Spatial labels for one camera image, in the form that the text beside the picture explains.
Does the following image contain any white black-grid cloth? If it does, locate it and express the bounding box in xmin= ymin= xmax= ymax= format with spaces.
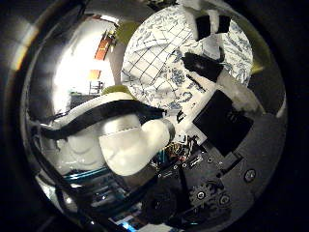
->
xmin=122 ymin=18 xmax=196 ymax=95

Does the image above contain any blue floral tablecloth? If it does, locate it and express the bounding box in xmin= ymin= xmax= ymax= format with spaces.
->
xmin=121 ymin=5 xmax=255 ymax=112

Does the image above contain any black cable bundle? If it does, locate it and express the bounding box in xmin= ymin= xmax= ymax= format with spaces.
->
xmin=41 ymin=100 xmax=168 ymax=140

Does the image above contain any small black wire stand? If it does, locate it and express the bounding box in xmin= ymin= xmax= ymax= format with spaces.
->
xmin=89 ymin=80 xmax=104 ymax=97

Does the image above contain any yellow-orange wall poster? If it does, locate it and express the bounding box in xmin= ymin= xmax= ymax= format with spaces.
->
xmin=88 ymin=69 xmax=102 ymax=82

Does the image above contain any orange wall poster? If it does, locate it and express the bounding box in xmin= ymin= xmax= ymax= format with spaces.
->
xmin=94 ymin=31 xmax=114 ymax=62

